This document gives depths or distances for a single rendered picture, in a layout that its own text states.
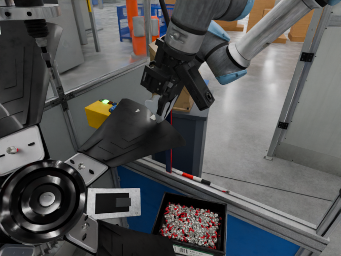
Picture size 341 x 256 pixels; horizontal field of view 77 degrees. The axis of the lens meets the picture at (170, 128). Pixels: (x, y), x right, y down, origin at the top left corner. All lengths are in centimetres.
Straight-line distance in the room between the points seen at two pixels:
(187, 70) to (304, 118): 182
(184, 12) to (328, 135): 201
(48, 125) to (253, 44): 103
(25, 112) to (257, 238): 85
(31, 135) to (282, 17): 75
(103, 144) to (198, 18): 32
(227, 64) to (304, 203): 154
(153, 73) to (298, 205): 181
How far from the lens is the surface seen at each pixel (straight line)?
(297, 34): 838
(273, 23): 83
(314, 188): 233
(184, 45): 44
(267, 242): 96
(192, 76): 47
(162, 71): 49
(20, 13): 33
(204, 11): 43
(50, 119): 128
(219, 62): 90
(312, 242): 87
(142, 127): 55
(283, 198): 211
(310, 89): 210
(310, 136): 230
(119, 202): 59
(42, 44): 36
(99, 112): 89
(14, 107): 46
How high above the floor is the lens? 149
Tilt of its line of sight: 34 degrees down
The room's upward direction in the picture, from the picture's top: straight up
